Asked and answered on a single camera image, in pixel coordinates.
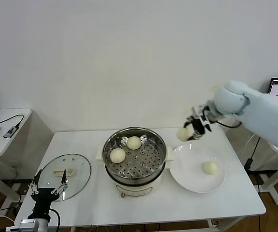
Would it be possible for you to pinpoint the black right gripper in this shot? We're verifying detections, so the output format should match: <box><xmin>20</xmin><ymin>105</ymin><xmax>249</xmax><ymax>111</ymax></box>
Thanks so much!
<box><xmin>183</xmin><ymin>115</ymin><xmax>212</xmax><ymax>142</ymax></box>

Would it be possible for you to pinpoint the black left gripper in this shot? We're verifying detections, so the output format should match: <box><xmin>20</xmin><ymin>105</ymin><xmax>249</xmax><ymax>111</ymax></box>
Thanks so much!
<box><xmin>28</xmin><ymin>169</ymin><xmax>68</xmax><ymax>219</ymax></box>

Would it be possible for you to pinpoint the white steamed baozi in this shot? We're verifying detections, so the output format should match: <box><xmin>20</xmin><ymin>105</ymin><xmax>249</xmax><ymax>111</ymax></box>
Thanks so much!
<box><xmin>201</xmin><ymin>161</ymin><xmax>219</xmax><ymax>176</ymax></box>
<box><xmin>109</xmin><ymin>148</ymin><xmax>126</xmax><ymax>164</ymax></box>
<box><xmin>177</xmin><ymin>127</ymin><xmax>194</xmax><ymax>143</ymax></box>
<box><xmin>126</xmin><ymin>136</ymin><xmax>142</xmax><ymax>150</ymax></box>

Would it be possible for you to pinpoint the round glass pot lid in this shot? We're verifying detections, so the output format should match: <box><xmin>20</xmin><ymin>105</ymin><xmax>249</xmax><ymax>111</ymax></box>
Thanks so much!
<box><xmin>37</xmin><ymin>152</ymin><xmax>92</xmax><ymax>202</ymax></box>

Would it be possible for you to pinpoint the perforated steel steamer basket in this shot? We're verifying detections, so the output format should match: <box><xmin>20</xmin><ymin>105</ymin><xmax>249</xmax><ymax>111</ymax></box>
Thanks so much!
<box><xmin>103</xmin><ymin>127</ymin><xmax>168</xmax><ymax>185</ymax></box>

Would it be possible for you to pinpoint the white floor power strip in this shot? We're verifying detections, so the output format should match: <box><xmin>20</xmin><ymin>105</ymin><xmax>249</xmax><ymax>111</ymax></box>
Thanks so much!
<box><xmin>13</xmin><ymin>183</ymin><xmax>27</xmax><ymax>195</ymax></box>

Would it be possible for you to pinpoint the white round plate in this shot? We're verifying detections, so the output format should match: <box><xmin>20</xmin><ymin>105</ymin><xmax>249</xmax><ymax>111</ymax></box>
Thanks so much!
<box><xmin>169</xmin><ymin>144</ymin><xmax>226</xmax><ymax>194</ymax></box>

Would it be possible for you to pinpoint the grey usb hub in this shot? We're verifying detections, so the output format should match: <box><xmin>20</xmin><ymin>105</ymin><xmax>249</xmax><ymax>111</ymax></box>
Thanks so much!
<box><xmin>3</xmin><ymin>126</ymin><xmax>19</xmax><ymax>139</ymax></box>

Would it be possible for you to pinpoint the white electric cooker pot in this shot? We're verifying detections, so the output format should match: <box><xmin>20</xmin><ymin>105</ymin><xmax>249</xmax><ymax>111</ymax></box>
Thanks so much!
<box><xmin>96</xmin><ymin>144</ymin><xmax>175</xmax><ymax>199</ymax></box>

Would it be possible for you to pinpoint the white side desk with laptop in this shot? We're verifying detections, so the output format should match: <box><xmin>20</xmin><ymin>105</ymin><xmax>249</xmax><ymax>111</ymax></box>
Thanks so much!
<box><xmin>259</xmin><ymin>144</ymin><xmax>278</xmax><ymax>206</ymax></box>

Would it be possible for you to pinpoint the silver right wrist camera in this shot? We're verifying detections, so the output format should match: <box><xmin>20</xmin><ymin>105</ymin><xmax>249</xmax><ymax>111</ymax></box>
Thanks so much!
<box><xmin>191</xmin><ymin>103</ymin><xmax>213</xmax><ymax>119</ymax></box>

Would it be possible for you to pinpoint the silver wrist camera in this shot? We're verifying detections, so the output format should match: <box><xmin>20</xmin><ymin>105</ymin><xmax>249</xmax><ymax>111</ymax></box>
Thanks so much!
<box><xmin>191</xmin><ymin>103</ymin><xmax>213</xmax><ymax>119</ymax></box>
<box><xmin>5</xmin><ymin>218</ymin><xmax>37</xmax><ymax>232</ymax></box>

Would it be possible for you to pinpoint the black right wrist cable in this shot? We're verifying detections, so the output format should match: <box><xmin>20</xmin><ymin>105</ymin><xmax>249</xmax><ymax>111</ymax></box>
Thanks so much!
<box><xmin>216</xmin><ymin>119</ymin><xmax>242</xmax><ymax>128</ymax></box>

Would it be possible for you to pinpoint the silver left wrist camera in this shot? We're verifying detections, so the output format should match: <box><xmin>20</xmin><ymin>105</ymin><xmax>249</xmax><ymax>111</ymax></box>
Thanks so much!
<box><xmin>5</xmin><ymin>218</ymin><xmax>37</xmax><ymax>232</ymax></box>

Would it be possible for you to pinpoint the black laptop power cable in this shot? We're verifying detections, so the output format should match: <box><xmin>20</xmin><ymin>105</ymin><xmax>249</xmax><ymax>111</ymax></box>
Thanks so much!
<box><xmin>244</xmin><ymin>136</ymin><xmax>262</xmax><ymax>172</ymax></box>

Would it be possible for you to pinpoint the black usb hub cable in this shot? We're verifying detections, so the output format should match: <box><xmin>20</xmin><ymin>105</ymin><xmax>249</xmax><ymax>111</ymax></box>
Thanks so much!
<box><xmin>0</xmin><ymin>114</ymin><xmax>26</xmax><ymax>129</ymax></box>

